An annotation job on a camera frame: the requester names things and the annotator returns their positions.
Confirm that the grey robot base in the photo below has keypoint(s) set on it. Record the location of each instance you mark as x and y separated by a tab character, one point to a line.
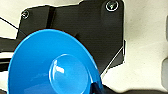
86	26

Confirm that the round silver base bolt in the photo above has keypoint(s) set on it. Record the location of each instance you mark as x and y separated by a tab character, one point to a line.
111	5
25	14

